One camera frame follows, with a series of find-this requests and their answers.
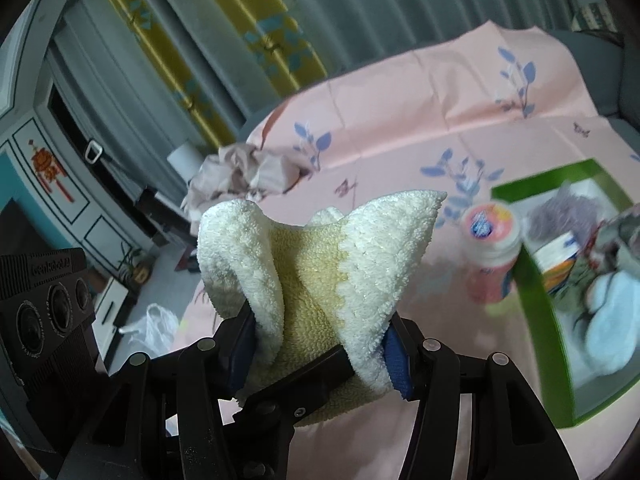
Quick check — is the blue and orange tissue pack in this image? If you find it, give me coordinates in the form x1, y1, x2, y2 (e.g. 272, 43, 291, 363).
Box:
532, 234, 583, 296

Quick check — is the white paper roll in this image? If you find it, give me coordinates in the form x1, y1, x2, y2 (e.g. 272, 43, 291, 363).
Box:
166, 141, 203, 181

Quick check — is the light blue plush toy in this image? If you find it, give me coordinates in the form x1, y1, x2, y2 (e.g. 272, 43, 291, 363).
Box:
582, 272, 640, 376

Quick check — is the white plastic bag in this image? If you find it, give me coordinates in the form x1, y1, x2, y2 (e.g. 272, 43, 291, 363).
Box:
119, 304, 181, 357

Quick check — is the green box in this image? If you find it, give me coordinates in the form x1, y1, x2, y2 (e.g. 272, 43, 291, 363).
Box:
491, 158, 640, 429

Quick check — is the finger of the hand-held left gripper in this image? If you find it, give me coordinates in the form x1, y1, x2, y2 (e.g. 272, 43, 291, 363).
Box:
234, 345, 355, 480

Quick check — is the crumpled beige cloth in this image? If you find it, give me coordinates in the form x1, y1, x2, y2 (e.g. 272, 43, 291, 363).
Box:
180, 142, 313, 223

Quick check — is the yellow patterned curtain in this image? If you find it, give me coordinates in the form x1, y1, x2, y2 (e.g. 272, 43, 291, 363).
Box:
95, 0, 328, 148

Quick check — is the potted plant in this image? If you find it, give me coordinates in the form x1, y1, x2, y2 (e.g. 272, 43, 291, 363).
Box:
116, 241, 155, 283

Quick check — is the red knot decoration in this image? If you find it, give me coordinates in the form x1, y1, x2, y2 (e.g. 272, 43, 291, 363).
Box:
29, 139, 70, 204

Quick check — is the cream and white towel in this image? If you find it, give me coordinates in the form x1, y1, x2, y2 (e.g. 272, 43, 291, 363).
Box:
196, 189, 448, 428

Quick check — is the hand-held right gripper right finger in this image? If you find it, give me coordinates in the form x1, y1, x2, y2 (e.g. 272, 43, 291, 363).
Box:
382, 316, 581, 480

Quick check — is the patterned pillow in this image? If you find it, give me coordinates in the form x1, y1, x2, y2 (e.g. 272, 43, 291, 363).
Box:
571, 2, 623, 35

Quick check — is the purple mesh bath pouf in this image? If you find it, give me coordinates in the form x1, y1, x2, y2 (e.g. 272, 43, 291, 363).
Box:
527, 182, 608, 248

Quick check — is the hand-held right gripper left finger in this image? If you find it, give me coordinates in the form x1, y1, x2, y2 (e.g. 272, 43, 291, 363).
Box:
75, 306, 258, 480

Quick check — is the white low table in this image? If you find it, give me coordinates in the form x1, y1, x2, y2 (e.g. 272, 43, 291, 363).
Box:
92, 277, 141, 366

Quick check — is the pink plastic bottle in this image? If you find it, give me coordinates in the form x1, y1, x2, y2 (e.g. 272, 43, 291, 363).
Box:
460, 200, 523, 305

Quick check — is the green waffle cloth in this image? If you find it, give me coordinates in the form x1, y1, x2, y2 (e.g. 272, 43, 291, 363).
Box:
570, 207, 640, 331

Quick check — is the grey sofa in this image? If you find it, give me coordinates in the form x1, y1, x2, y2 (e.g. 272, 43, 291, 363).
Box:
550, 30, 640, 121

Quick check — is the grey cabinet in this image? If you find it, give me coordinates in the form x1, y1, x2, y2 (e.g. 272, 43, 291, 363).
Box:
0, 0, 156, 286

